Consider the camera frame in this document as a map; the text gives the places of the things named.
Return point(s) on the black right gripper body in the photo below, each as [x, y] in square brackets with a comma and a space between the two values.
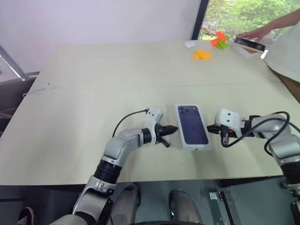
[227, 129]

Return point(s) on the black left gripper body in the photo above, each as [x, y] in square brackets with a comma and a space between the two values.
[159, 132]

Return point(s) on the white smartphone box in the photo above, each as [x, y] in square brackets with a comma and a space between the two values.
[193, 127]

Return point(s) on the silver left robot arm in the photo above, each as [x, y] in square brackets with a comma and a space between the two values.
[117, 147]

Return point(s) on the person's bare forearm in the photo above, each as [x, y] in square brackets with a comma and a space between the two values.
[281, 22]

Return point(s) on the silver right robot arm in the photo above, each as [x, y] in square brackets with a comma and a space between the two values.
[283, 145]

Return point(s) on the white and orange box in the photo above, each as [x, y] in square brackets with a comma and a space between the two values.
[248, 52]

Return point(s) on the person's bare hand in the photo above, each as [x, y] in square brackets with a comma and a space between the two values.
[255, 34]

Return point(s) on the dark grey robot leg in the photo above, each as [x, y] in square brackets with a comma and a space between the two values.
[126, 204]
[184, 206]

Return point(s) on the yellow toy bricks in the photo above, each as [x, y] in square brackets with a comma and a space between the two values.
[202, 55]

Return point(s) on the orange and green block toy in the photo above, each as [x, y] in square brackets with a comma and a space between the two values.
[219, 40]

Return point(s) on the white earbuds case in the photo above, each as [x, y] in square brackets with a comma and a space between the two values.
[188, 43]

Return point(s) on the black flat device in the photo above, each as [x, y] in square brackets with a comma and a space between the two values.
[249, 44]

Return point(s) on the person in white shirt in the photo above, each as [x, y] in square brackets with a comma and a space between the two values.
[286, 54]

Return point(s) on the black shoe with white laces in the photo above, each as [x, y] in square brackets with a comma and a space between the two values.
[25, 216]

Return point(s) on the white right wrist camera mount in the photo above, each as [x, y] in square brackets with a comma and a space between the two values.
[228, 119]

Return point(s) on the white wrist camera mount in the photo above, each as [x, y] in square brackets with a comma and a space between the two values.
[152, 117]
[228, 119]

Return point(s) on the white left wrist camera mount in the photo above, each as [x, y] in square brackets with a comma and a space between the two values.
[152, 117]

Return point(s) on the black metal table frame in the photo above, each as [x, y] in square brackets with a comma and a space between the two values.
[222, 206]

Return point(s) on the black window frame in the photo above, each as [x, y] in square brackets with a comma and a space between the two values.
[199, 18]

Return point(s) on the grey metal machine frame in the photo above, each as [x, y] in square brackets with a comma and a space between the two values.
[14, 63]

